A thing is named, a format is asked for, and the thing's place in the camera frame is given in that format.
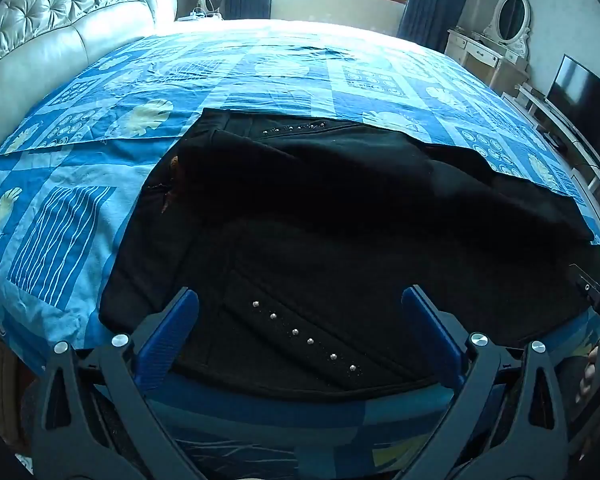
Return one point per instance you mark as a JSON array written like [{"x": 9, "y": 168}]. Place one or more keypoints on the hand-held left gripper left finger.
[{"x": 172, "y": 331}]

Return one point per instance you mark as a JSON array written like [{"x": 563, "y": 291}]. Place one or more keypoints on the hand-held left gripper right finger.
[{"x": 430, "y": 331}]

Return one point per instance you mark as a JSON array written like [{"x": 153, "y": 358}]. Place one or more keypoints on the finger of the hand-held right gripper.
[{"x": 587, "y": 280}]

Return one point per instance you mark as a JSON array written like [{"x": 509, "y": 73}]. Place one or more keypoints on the black studded pants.
[{"x": 330, "y": 210}]

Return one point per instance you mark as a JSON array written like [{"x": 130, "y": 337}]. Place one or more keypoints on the person's right hand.
[{"x": 587, "y": 375}]

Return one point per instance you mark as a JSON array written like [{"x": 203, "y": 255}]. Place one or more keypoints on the white television stand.
[{"x": 555, "y": 120}]

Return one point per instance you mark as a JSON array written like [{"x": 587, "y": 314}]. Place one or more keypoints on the blue patterned bed sheet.
[{"x": 80, "y": 185}]

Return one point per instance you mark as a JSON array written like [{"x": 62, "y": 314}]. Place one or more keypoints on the black flat television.
[{"x": 585, "y": 100}]

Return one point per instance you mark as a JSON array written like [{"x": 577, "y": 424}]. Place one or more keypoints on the cream dressing table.
[{"x": 480, "y": 57}]

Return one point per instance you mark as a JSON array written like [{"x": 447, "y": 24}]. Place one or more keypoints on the oval white-framed mirror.
[{"x": 511, "y": 17}]

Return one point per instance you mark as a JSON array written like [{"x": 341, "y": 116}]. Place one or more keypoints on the white power strip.
[{"x": 200, "y": 14}]

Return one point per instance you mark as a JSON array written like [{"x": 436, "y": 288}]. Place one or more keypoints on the cream tufted leather headboard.
[{"x": 55, "y": 25}]

